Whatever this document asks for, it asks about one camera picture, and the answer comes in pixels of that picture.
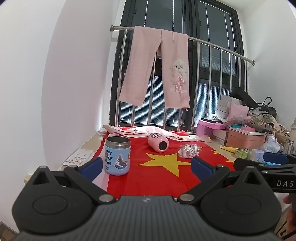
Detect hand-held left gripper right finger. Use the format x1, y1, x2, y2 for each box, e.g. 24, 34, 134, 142
176, 157, 271, 205

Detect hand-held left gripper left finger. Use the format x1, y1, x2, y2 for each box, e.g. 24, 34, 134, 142
24, 157, 116, 205

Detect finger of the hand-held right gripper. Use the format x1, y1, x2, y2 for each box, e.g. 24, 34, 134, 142
233, 159, 296, 174
263, 152, 296, 165

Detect pink cup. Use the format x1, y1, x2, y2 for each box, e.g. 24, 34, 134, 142
148, 132, 170, 153

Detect blue cartoon print cup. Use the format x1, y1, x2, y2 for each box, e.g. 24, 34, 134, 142
105, 136, 131, 176

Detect person's right hand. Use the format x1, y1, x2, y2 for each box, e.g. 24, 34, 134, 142
282, 195, 296, 239

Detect tissue pack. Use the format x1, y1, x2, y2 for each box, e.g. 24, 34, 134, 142
250, 149, 264, 163

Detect green tape roll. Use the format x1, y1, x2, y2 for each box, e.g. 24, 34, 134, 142
234, 148, 248, 159

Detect white plastic bag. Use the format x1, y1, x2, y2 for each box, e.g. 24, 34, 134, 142
260, 136, 284, 154

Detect sticker sheet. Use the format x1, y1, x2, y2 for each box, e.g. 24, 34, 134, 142
62, 148, 94, 166

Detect glass jar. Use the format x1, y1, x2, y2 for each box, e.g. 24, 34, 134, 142
283, 139, 295, 154

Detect clear bag of candies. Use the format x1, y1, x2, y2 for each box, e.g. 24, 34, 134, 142
178, 144, 202, 159

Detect yellow tube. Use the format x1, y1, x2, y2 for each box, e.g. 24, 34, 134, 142
220, 146, 241, 153

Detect large pink box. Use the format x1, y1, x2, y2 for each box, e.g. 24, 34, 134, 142
225, 127, 267, 149

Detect patterned beige bag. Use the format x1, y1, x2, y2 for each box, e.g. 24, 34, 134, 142
248, 112, 290, 139

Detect dark folded umbrella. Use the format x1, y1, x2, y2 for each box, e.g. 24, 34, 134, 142
247, 123, 271, 134

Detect small pink box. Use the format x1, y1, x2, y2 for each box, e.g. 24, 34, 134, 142
196, 120, 226, 137

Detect red cloth with yellow stars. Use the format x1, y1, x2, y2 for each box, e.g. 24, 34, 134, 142
92, 126, 236, 200

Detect flat black box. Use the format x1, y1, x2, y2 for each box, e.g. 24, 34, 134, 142
201, 117, 223, 124

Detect black handbag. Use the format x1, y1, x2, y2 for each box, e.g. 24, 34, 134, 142
256, 97, 277, 119

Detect pink paper bag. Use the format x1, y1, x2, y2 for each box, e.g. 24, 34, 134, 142
228, 103, 250, 124

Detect stack of white boxes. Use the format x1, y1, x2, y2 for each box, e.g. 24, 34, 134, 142
216, 96, 243, 119

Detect white and pink cloth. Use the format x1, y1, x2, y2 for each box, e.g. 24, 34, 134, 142
102, 124, 212, 142

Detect black bag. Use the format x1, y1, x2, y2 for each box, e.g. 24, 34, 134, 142
229, 89, 260, 109

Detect metal window railing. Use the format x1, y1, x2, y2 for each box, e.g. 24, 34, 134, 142
110, 25, 256, 136

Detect pink pants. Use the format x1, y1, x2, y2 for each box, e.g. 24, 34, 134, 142
118, 26, 190, 109

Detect black framed window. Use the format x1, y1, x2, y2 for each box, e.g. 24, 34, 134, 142
109, 0, 247, 133

